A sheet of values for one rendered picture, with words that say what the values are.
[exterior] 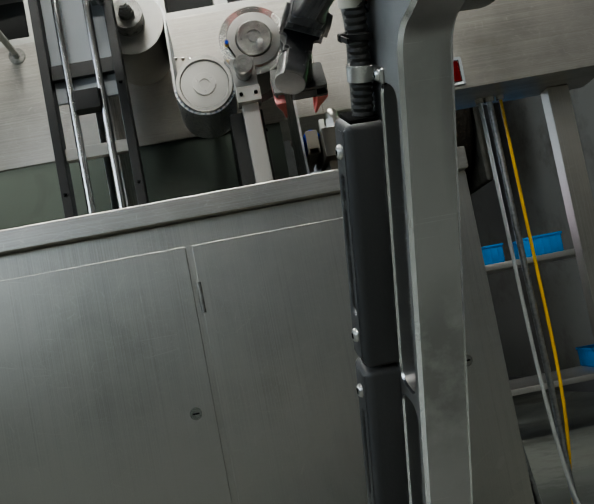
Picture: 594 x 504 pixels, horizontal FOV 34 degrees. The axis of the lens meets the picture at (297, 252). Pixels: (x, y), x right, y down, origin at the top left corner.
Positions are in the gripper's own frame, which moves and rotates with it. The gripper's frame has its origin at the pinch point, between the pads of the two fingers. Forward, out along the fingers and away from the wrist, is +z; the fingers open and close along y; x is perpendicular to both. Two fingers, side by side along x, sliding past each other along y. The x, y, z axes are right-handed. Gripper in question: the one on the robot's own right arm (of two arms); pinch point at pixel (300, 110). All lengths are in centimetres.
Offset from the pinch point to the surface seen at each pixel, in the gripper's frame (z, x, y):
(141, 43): -2.6, 24.5, -29.3
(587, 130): 240, 178, 173
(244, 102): 0.5, 5.4, -10.6
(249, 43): -2.0, 19.5, -7.0
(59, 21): -15, 20, -44
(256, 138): 5.8, 0.0, -9.5
